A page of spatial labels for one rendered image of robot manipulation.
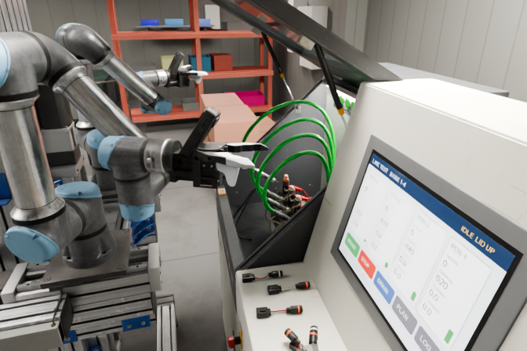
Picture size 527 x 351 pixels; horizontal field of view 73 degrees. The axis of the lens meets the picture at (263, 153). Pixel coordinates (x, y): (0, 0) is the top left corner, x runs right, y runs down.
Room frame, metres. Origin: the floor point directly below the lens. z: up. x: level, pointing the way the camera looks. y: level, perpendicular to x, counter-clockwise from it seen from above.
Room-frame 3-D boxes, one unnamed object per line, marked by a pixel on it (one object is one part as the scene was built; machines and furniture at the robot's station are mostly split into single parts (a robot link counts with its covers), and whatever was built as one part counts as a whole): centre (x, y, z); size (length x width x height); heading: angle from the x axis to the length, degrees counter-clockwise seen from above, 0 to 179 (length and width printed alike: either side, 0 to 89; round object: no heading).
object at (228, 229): (1.23, 0.14, 0.87); 0.62 x 0.04 x 0.16; 12
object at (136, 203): (0.73, 0.29, 1.34); 0.11 x 0.08 x 0.11; 170
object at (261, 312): (0.72, -0.04, 0.99); 0.12 x 0.02 x 0.02; 96
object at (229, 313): (1.23, 0.16, 0.44); 0.65 x 0.02 x 0.68; 12
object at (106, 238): (0.90, 0.53, 1.09); 0.15 x 0.15 x 0.10
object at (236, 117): (3.73, 0.18, 0.41); 1.39 x 0.99 x 0.82; 11
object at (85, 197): (0.89, 0.53, 1.20); 0.13 x 0.12 x 0.14; 170
